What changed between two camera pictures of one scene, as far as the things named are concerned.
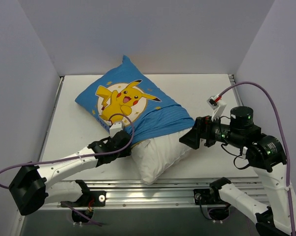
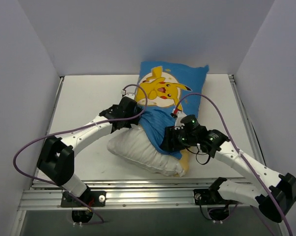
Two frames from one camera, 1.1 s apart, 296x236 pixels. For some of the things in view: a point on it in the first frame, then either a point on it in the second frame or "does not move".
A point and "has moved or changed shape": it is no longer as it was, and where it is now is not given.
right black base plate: x=205 y=196 does not move
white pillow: x=152 y=155 has moved or changed shape
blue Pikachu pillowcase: x=123 y=89 → x=164 y=89
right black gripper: x=207 y=131 → x=167 y=138
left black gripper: x=123 y=140 → x=132 y=114
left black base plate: x=89 y=198 does not move
